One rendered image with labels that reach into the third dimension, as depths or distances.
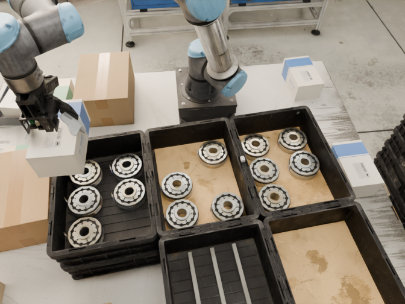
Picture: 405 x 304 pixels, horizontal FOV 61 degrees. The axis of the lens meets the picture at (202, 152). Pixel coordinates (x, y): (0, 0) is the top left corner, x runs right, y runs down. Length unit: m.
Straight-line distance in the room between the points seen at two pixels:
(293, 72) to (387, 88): 1.48
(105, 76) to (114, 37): 1.78
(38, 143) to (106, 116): 0.57
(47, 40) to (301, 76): 1.15
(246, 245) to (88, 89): 0.88
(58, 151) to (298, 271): 0.74
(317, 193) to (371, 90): 1.86
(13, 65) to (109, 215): 0.56
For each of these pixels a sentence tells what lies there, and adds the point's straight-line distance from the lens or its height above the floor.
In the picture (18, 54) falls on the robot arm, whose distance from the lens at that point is 0.78.
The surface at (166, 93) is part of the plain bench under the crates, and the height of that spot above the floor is 0.70.
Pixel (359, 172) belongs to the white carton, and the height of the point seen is 0.79.
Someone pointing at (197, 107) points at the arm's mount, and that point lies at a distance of 1.43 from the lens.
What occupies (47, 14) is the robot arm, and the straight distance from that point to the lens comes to 0.80.
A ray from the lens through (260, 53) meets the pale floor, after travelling 3.05.
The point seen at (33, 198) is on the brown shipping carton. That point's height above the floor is 0.86.
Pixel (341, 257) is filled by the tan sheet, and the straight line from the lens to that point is 1.13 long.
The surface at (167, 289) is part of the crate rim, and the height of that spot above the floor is 0.93.
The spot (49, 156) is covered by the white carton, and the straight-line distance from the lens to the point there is 0.94.
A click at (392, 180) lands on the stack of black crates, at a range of 2.10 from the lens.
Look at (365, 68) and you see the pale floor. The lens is 3.16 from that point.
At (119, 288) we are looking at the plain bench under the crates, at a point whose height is 0.70.
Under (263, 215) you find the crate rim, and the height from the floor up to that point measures 0.93.
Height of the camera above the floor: 1.83
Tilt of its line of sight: 53 degrees down
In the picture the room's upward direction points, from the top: straight up
